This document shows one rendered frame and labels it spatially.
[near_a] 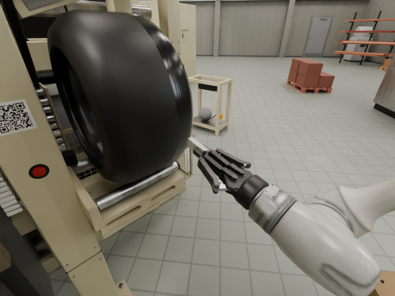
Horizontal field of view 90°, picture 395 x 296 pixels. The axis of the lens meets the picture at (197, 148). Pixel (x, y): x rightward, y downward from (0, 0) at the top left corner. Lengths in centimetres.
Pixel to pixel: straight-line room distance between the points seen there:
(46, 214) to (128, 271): 96
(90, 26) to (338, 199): 68
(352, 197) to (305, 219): 16
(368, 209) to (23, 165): 81
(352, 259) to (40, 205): 76
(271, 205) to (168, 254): 131
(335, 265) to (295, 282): 127
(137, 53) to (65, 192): 48
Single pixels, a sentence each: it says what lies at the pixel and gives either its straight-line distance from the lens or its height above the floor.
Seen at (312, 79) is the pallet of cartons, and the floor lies 34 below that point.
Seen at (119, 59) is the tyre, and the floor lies 134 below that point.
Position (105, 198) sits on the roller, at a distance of 74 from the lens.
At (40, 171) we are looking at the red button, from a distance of 71.
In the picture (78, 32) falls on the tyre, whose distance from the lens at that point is 60.
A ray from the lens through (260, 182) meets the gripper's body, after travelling 44.
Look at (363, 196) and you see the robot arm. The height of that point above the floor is 110.
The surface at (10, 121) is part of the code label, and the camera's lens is 65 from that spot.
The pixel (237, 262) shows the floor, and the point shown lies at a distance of 163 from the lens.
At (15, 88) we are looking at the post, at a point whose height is 128.
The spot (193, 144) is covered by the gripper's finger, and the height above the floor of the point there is 114.
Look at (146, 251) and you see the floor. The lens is 169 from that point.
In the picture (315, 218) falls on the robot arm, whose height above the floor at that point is 112.
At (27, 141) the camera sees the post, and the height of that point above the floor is 115.
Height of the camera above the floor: 140
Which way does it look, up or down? 30 degrees down
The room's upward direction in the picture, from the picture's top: straight up
